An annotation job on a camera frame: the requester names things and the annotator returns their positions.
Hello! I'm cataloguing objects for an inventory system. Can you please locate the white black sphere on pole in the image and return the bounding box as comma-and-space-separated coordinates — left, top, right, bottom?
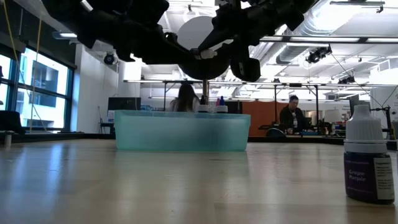
176, 15, 233, 108

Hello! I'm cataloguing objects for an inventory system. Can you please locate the small black ceiling spotlight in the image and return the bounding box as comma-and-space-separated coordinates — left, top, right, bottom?
338, 75, 356, 85

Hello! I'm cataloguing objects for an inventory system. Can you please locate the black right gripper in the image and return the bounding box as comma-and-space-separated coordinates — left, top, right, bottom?
198, 0, 305, 83

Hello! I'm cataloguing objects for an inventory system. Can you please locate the orange room partition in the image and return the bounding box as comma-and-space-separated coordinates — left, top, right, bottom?
242, 101, 292, 137

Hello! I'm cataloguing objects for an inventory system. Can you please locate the silver ceiling ventilation duct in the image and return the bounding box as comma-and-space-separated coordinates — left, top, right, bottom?
275, 0, 343, 65

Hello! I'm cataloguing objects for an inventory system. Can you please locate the thin yellow hanging cable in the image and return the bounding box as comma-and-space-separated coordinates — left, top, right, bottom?
2, 0, 47, 131
29, 18, 44, 134

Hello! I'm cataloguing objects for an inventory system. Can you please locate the black ceiling spotlight cluster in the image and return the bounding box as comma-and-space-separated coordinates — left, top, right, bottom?
305, 45, 333, 65

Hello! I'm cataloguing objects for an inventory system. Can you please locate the small grey cylinder post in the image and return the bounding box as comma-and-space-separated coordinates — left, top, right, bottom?
3, 130, 15, 149

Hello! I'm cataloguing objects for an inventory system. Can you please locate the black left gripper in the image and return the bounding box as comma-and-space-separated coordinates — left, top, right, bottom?
114, 21, 202, 65

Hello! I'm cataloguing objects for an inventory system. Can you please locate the large room window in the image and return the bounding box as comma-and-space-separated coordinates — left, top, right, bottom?
0, 46, 75, 133

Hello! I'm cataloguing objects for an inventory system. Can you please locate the translucent teal plastic bin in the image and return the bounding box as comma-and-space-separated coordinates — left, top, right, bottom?
114, 109, 251, 152

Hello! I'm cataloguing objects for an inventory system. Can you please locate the black tripod stand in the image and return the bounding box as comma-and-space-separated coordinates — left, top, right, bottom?
369, 105, 393, 140

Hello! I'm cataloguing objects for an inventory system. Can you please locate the white lampshade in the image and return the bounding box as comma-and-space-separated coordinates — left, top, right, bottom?
323, 108, 343, 124

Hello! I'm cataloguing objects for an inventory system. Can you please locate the large black-tipped coloring bottle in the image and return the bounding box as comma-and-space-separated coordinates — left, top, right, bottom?
197, 95, 211, 113

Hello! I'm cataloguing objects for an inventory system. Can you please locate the black office chair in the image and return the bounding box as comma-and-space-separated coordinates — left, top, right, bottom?
0, 110, 25, 135

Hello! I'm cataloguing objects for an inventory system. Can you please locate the person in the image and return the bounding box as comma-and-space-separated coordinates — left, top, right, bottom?
169, 83, 200, 113
279, 95, 308, 135

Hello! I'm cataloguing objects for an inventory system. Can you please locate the black metal gantry frame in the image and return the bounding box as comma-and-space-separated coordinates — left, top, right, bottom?
124, 79, 398, 113

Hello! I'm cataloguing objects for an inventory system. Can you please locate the dark monitor on desk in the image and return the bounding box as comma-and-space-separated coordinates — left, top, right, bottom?
348, 95, 371, 107

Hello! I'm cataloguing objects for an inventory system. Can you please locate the black room partition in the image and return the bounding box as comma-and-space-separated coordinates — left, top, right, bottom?
228, 100, 243, 114

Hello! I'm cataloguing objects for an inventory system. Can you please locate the black computer monitor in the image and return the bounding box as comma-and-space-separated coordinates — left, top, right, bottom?
108, 96, 142, 111

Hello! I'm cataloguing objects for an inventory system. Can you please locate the grape purple dropper bottle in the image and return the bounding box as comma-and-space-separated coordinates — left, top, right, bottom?
343, 104, 396, 205

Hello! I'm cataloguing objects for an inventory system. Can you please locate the dark round chair back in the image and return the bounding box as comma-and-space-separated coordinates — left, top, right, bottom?
267, 128, 287, 138

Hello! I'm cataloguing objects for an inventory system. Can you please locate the long ceiling light bar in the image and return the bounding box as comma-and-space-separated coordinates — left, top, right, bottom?
52, 30, 398, 44

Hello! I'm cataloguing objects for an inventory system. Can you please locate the large blue food coloring bottle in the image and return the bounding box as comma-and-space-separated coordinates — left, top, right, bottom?
215, 95, 229, 113

